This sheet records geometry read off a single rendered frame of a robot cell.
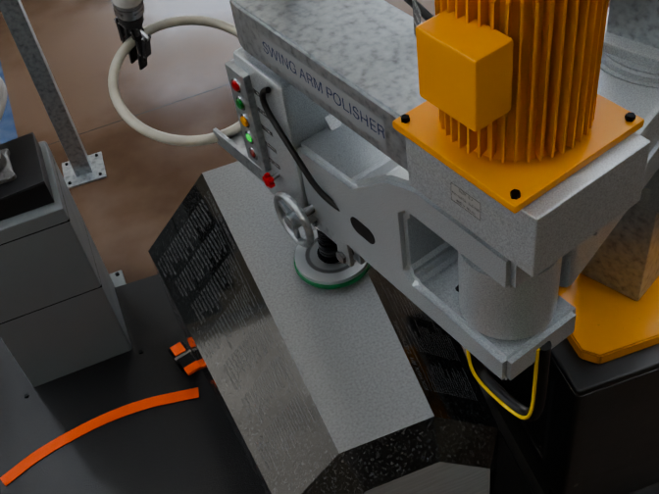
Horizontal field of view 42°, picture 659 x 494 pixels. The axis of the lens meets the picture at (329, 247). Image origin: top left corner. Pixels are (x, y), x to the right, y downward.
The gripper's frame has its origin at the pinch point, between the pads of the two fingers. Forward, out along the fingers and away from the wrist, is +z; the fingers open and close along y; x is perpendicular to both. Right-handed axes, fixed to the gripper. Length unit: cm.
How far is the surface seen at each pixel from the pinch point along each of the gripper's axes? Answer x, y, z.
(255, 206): -13, 60, 10
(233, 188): -11, 49, 13
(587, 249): -16, 146, -72
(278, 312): -41, 90, -3
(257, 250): -27, 72, 5
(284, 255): -24, 79, 2
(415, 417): -46, 137, -19
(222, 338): -51, 79, 15
